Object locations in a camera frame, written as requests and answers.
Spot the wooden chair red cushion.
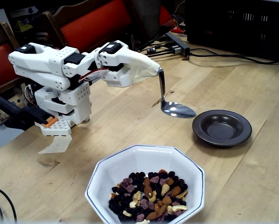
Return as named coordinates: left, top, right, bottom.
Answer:
left=0, top=21, right=30, bottom=98
left=41, top=0, right=135, bottom=56

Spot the beige small device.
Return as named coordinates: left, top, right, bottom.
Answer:
left=7, top=92, right=25, bottom=108

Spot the tape-wrapped fixed gripper finger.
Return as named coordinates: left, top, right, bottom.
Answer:
left=129, top=67, right=158, bottom=84

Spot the silver plug usb cable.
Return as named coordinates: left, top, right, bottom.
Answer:
left=141, top=45, right=183, bottom=58

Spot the tape-wrapped hinged gripper finger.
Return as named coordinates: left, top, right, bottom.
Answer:
left=98, top=45, right=160, bottom=76

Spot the dark printed box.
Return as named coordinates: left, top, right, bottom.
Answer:
left=8, top=4, right=50, bottom=19

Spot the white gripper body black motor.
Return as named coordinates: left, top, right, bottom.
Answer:
left=93, top=40, right=136, bottom=88

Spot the black clamp orange tip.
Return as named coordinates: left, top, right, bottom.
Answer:
left=0, top=95, right=59, bottom=131

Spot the yellow green package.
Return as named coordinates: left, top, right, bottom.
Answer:
left=14, top=20, right=34, bottom=33

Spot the dark brown plate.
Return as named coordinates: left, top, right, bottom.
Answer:
left=192, top=109, right=252, bottom=147

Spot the red black servo wire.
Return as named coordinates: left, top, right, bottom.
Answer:
left=78, top=67, right=110, bottom=83

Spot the black plastic crate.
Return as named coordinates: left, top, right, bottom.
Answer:
left=185, top=0, right=279, bottom=62

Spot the short black power cable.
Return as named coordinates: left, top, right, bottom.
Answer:
left=189, top=48, right=226, bottom=56

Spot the dark grey hanging jacket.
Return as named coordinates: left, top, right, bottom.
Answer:
left=132, top=0, right=165, bottom=47

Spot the beige tape strip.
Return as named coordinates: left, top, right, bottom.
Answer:
left=38, top=134, right=72, bottom=154

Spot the coloured jumper wire bundle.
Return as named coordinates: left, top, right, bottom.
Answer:
left=164, top=13, right=186, bottom=33

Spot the black usb hub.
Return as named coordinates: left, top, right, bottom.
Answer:
left=165, top=31, right=191, bottom=58

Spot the nut and berry mix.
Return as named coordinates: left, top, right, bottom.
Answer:
left=108, top=169, right=189, bottom=224

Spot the white octagonal bowl blue rim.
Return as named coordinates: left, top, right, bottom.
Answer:
left=84, top=144, right=206, bottom=224

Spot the long black power cable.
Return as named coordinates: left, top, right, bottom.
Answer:
left=189, top=53, right=279, bottom=65

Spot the black usb cable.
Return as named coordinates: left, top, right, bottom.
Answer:
left=136, top=35, right=169, bottom=52

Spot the bent metal spoon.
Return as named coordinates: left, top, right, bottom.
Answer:
left=157, top=67, right=197, bottom=119

